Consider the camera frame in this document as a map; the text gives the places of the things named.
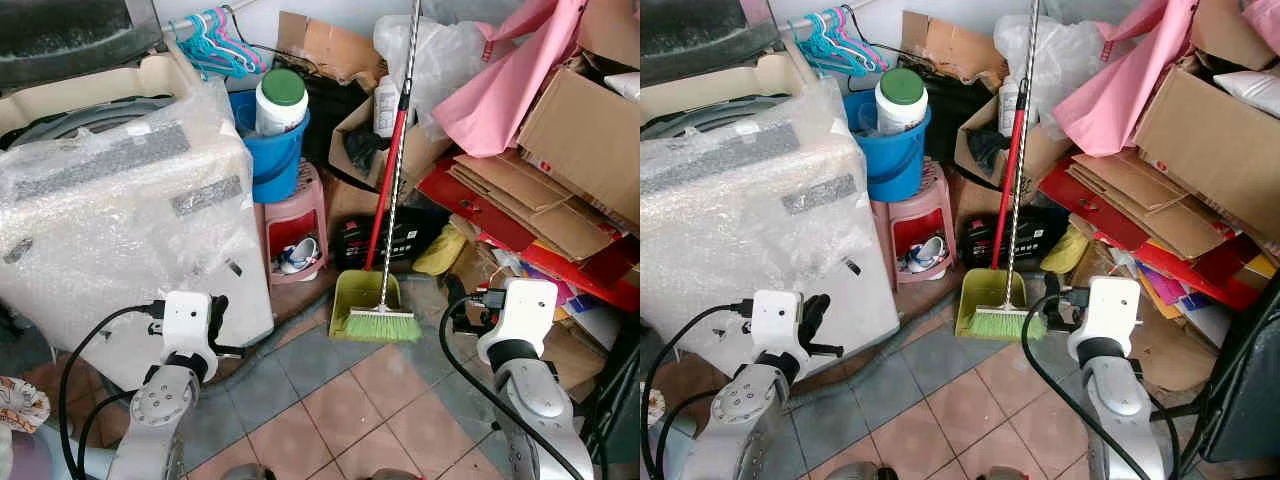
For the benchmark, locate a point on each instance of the torn brown cardboard box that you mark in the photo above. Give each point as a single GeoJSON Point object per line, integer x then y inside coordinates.
{"type": "Point", "coordinates": [330, 45]}
{"type": "Point", "coordinates": [950, 45]}

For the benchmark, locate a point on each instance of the white jar with green lid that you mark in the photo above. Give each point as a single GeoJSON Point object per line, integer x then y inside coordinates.
{"type": "Point", "coordinates": [900, 100]}
{"type": "Point", "coordinates": [280, 100]}

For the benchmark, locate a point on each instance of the black container with red label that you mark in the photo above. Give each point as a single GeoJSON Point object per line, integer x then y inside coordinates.
{"type": "Point", "coordinates": [1035, 240]}
{"type": "Point", "coordinates": [410, 240]}

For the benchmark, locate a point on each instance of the pink plastic stool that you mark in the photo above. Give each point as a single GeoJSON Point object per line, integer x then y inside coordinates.
{"type": "Point", "coordinates": [925, 200]}
{"type": "Point", "coordinates": [300, 205]}

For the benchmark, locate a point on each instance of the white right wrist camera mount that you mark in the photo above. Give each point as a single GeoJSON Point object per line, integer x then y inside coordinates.
{"type": "Point", "coordinates": [520, 315]}
{"type": "Point", "coordinates": [1108, 315]}

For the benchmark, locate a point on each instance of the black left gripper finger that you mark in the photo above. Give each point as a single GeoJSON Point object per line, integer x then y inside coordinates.
{"type": "Point", "coordinates": [820, 305]}
{"type": "Point", "coordinates": [218, 307]}

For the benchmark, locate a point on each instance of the colourful paper folders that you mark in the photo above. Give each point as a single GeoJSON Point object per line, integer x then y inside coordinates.
{"type": "Point", "coordinates": [590, 295]}
{"type": "Point", "coordinates": [1190, 290]}

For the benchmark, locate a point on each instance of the floral patterned cloth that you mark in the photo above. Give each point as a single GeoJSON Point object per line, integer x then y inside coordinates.
{"type": "Point", "coordinates": [20, 405]}
{"type": "Point", "coordinates": [656, 405]}

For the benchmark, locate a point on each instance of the bubble-wrapped white washing machine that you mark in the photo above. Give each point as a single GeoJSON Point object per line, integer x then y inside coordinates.
{"type": "Point", "coordinates": [760, 240]}
{"type": "Point", "coordinates": [120, 250]}

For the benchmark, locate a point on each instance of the small white plastic bottle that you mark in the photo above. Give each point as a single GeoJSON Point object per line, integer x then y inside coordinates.
{"type": "Point", "coordinates": [385, 110]}
{"type": "Point", "coordinates": [1008, 108]}

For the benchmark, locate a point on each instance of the red flat board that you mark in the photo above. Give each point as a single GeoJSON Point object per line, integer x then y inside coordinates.
{"type": "Point", "coordinates": [470, 205]}
{"type": "Point", "coordinates": [1085, 200]}

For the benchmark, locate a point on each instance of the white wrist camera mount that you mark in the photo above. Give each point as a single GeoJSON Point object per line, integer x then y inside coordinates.
{"type": "Point", "coordinates": [775, 320]}
{"type": "Point", "coordinates": [1108, 315]}
{"type": "Point", "coordinates": [185, 320]}
{"type": "Point", "coordinates": [520, 315]}

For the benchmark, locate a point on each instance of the large brown cardboard box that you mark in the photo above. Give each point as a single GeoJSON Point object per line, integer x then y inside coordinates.
{"type": "Point", "coordinates": [585, 140]}
{"type": "Point", "coordinates": [1210, 150]}

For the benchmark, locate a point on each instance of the yellow plastic item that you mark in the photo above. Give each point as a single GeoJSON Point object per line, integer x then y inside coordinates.
{"type": "Point", "coordinates": [440, 255]}
{"type": "Point", "coordinates": [1065, 252]}

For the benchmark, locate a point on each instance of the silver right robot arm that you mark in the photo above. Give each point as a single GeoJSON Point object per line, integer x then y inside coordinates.
{"type": "Point", "coordinates": [535, 410]}
{"type": "Point", "coordinates": [1125, 405]}

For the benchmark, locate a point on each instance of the clear crumpled plastic bag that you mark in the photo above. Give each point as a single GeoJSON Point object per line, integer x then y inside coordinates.
{"type": "Point", "coordinates": [1065, 55]}
{"type": "Point", "coordinates": [445, 55]}

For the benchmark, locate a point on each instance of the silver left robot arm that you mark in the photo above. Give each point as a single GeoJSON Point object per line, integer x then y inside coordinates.
{"type": "Point", "coordinates": [740, 405]}
{"type": "Point", "coordinates": [155, 410]}

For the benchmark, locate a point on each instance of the small brown cardboard box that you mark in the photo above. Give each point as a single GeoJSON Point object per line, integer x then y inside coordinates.
{"type": "Point", "coordinates": [610, 30]}
{"type": "Point", "coordinates": [1230, 30]}

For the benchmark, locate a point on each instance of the white and blue shoe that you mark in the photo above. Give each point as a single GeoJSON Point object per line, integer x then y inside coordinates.
{"type": "Point", "coordinates": [922, 255]}
{"type": "Point", "coordinates": [300, 257]}

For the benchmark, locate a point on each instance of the black bag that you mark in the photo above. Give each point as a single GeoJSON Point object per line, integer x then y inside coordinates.
{"type": "Point", "coordinates": [330, 110]}
{"type": "Point", "coordinates": [955, 105]}

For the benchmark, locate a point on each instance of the teal and pink clothes hangers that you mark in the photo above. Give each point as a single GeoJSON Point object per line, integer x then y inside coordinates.
{"type": "Point", "coordinates": [215, 45]}
{"type": "Point", "coordinates": [835, 42]}

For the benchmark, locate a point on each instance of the pink cloth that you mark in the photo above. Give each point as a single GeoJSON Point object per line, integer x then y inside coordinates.
{"type": "Point", "coordinates": [1125, 90]}
{"type": "Point", "coordinates": [505, 90]}

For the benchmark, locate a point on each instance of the blue plastic bucket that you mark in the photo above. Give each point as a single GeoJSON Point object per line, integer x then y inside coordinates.
{"type": "Point", "coordinates": [275, 165]}
{"type": "Point", "coordinates": [898, 165]}

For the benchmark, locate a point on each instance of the flattened brown cardboard stack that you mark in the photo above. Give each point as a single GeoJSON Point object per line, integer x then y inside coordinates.
{"type": "Point", "coordinates": [530, 205]}
{"type": "Point", "coordinates": [1150, 200]}

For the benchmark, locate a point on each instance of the white plastic bag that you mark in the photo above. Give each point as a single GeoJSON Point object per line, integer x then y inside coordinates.
{"type": "Point", "coordinates": [625, 85]}
{"type": "Point", "coordinates": [1250, 92]}

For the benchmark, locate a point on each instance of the black chair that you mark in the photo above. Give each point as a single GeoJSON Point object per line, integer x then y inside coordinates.
{"type": "Point", "coordinates": [1245, 380]}
{"type": "Point", "coordinates": [620, 400]}

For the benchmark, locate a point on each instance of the open cardboard box with dark cloth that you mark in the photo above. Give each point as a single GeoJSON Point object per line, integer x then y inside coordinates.
{"type": "Point", "coordinates": [1040, 150]}
{"type": "Point", "coordinates": [425, 150]}

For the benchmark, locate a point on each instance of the dark washing machine lid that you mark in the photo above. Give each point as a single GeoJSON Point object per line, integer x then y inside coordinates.
{"type": "Point", "coordinates": [60, 30]}
{"type": "Point", "coordinates": [700, 30]}

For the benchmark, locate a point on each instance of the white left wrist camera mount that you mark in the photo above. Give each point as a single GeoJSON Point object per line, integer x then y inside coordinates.
{"type": "Point", "coordinates": [185, 320]}
{"type": "Point", "coordinates": [775, 320]}

